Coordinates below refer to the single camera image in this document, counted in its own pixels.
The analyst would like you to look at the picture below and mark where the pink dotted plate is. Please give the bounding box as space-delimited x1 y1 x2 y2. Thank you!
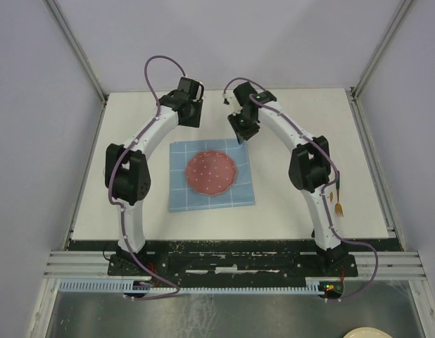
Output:
184 150 238 196

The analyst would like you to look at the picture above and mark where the blue checked cloth placemat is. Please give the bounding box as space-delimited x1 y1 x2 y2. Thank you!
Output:
168 139 256 213

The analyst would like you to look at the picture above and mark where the green handled gold fork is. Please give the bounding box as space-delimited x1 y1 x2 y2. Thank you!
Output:
335 170 344 217

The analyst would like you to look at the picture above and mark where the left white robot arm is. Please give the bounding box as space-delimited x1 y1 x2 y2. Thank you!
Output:
105 77 204 275

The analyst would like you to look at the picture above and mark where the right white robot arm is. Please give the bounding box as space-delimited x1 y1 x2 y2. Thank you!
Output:
222 81 348 275

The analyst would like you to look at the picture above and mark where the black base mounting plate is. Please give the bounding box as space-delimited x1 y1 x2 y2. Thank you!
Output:
108 239 358 281

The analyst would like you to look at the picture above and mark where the cream plate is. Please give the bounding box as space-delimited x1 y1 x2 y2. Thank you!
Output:
343 327 392 338

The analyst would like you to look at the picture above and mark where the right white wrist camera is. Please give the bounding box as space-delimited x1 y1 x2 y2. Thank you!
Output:
222 91 241 115

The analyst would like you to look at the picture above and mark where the left aluminium frame post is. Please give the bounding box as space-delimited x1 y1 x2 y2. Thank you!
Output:
44 0 108 104

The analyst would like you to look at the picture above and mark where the aluminium frame post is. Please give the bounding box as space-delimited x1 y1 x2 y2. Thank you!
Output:
351 0 415 98
44 0 108 104

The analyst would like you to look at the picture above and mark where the right aluminium frame post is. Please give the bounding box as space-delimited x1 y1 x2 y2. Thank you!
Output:
351 0 415 98

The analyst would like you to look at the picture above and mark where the light blue cable duct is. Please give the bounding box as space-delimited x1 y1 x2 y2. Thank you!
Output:
58 278 324 295

